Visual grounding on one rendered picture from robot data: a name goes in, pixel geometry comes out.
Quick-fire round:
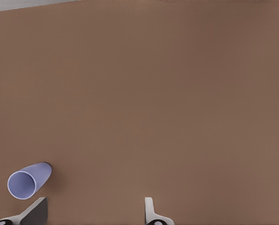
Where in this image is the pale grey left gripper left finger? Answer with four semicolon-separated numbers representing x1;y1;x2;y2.
0;196;48;225

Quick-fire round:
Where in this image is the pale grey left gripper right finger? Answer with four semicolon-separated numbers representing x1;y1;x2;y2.
144;197;174;225

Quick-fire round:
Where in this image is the purple cup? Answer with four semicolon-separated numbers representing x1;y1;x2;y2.
7;162;53;200

